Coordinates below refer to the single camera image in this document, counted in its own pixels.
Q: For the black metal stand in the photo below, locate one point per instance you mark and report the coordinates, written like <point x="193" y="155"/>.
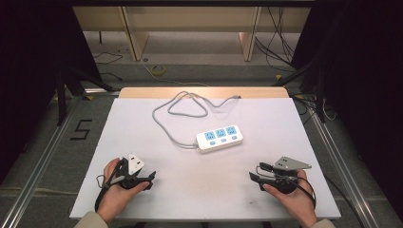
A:
<point x="320" y="95"/>
<point x="61" y="95"/>

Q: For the white board table cover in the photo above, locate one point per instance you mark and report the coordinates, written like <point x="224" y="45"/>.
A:
<point x="190" y="190"/>

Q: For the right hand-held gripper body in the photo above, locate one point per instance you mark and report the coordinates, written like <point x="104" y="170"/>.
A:
<point x="285" y="182"/>

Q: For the dark curtain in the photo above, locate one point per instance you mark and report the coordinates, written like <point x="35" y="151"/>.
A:
<point x="364" y="79"/>
<point x="28" y="79"/>

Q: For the white power strip blue sockets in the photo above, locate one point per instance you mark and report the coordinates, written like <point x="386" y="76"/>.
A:
<point x="219" y="139"/>

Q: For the yellow tape roll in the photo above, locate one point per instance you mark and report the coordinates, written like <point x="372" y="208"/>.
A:
<point x="157" y="70"/>

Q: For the beige wooden desk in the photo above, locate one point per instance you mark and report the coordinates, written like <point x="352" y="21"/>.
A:
<point x="190" y="19"/>

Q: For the person's right hand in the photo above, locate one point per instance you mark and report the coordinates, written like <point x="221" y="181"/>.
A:
<point x="297" y="202"/>

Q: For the person's left hand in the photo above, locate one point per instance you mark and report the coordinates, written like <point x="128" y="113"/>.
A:
<point x="114" y="196"/>

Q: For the metal floor rail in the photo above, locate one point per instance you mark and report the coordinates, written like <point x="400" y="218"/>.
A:
<point x="34" y="171"/>
<point x="345" y="171"/>

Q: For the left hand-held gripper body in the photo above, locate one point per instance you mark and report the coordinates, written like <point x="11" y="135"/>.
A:
<point x="135" y="163"/>

